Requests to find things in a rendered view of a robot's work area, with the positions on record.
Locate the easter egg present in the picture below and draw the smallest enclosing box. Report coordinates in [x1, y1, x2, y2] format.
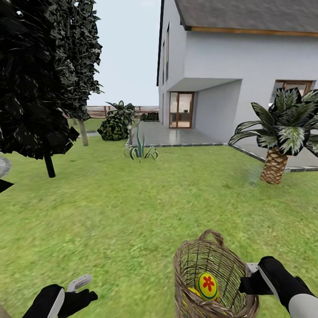
[194, 270, 222, 302]
[187, 286, 202, 298]

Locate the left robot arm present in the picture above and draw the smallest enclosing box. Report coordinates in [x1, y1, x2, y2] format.
[23, 273, 98, 318]

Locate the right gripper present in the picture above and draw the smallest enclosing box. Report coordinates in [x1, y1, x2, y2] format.
[238, 273, 274, 295]

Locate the wicker basket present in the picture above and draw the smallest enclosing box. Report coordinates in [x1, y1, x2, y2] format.
[173, 229, 260, 318]

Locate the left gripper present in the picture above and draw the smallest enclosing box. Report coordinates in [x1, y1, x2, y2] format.
[57, 289, 98, 318]

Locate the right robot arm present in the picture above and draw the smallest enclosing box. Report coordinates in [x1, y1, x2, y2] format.
[238, 256, 318, 318]

